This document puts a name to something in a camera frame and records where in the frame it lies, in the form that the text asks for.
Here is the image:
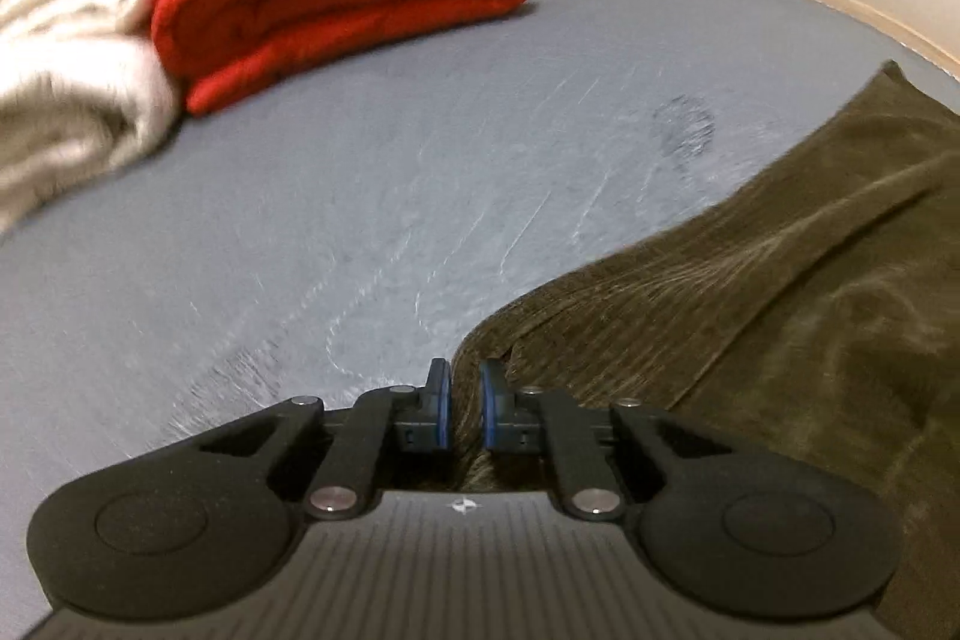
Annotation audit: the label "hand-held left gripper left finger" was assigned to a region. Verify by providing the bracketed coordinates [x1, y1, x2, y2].
[199, 357, 452, 521]

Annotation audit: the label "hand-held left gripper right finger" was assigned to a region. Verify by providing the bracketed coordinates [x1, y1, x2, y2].
[480, 357, 721, 522]

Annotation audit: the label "white folded fleece blanket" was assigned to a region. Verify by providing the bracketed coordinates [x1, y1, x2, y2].
[0, 0, 185, 236]

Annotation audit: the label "olive corduroy pants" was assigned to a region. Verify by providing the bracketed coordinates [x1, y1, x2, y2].
[450, 59, 960, 640]

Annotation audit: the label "wooden bed frame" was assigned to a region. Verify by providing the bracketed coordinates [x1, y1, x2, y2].
[664, 0, 960, 86]

